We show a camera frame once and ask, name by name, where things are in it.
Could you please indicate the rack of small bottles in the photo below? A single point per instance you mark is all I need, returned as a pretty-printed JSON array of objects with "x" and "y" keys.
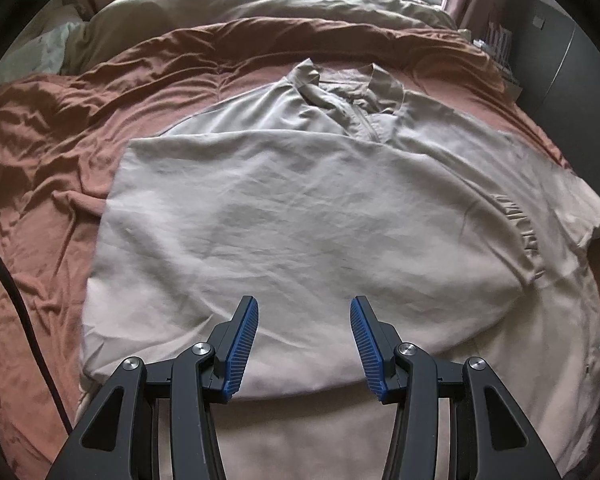
[{"x": 497, "y": 45}]

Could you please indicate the brown blanket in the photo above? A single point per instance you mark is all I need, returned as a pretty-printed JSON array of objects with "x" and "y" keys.
[{"x": 55, "y": 160}]

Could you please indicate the olive duvet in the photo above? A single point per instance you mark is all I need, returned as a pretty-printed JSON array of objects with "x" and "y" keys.
[{"x": 230, "y": 7}]

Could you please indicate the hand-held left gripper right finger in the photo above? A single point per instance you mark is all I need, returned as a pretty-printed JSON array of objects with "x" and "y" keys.
[{"x": 365, "y": 335}]

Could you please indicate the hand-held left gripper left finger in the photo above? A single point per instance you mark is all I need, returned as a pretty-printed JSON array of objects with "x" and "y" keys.
[{"x": 242, "y": 332}]

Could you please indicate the beige shirt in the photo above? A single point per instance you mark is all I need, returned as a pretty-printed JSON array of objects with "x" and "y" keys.
[{"x": 305, "y": 210}]

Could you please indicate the pale pillow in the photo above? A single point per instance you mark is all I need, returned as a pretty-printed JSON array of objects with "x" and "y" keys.
[{"x": 40, "y": 47}]

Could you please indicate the dark grey cabinet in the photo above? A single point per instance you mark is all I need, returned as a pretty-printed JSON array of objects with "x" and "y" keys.
[{"x": 555, "y": 60}]

